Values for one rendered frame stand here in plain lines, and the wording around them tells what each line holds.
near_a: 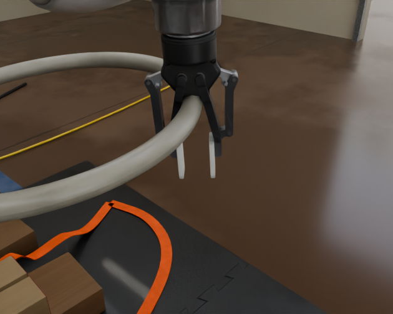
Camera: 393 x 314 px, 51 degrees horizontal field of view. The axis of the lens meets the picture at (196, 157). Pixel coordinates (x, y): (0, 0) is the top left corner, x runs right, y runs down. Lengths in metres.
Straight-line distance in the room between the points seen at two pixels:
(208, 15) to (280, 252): 1.39
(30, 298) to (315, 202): 1.35
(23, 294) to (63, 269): 0.23
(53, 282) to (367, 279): 1.17
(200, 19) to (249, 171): 1.79
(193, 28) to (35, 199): 0.27
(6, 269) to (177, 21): 1.16
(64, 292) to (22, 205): 1.09
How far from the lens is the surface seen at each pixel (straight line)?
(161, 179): 2.21
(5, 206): 0.47
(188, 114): 0.55
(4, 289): 1.49
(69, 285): 1.56
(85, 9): 0.40
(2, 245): 1.82
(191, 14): 0.53
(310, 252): 1.85
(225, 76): 0.60
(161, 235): 1.84
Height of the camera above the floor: 1.24
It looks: 31 degrees down
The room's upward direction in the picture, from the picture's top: straight up
